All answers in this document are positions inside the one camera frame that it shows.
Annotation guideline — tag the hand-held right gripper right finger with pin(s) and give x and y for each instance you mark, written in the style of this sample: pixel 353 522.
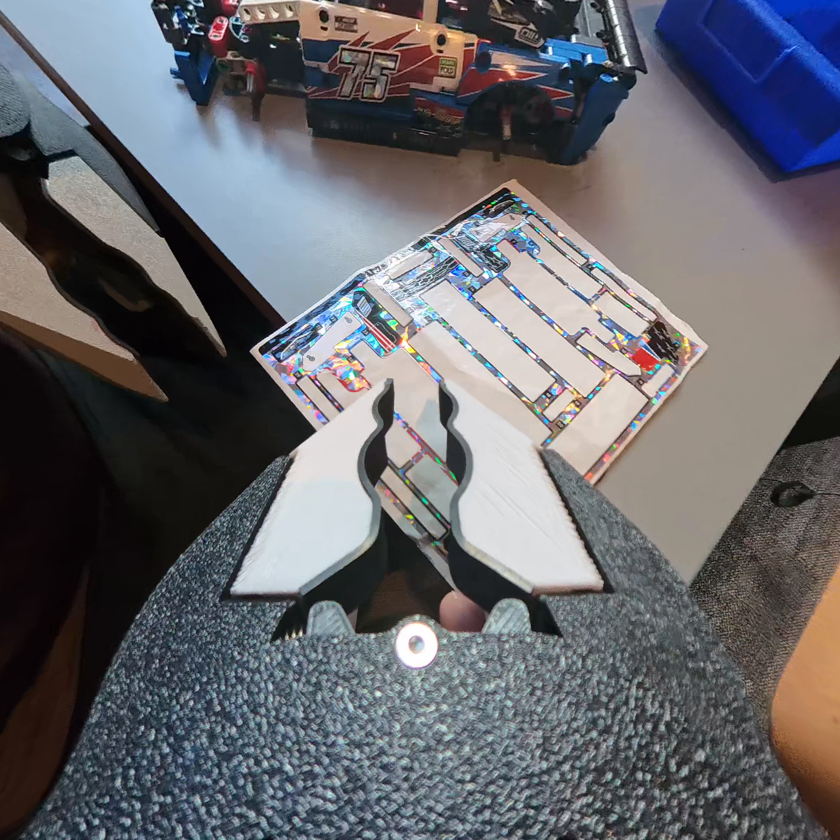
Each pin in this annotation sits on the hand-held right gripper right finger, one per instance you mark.
pixel 525 525

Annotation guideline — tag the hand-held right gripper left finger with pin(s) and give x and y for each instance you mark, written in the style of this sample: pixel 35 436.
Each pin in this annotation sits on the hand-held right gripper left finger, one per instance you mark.
pixel 308 531

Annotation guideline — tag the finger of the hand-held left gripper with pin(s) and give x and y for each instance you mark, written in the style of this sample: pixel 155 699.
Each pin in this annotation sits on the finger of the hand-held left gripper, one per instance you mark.
pixel 157 262
pixel 39 308

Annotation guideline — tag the holographic sticker sheet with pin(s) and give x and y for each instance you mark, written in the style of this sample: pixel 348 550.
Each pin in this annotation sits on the holographic sticker sheet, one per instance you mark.
pixel 512 315

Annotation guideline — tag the person's right hand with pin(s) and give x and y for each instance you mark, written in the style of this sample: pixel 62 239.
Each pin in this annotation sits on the person's right hand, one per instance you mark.
pixel 463 613

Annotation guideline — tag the grey fabric chair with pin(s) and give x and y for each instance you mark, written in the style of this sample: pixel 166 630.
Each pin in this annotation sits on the grey fabric chair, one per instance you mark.
pixel 754 558

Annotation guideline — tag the partly built toy car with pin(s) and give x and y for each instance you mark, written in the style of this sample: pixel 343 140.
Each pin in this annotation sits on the partly built toy car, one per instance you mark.
pixel 394 65

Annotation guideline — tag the blue plastic bin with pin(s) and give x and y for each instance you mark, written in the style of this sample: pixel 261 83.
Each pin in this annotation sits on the blue plastic bin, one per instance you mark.
pixel 754 79

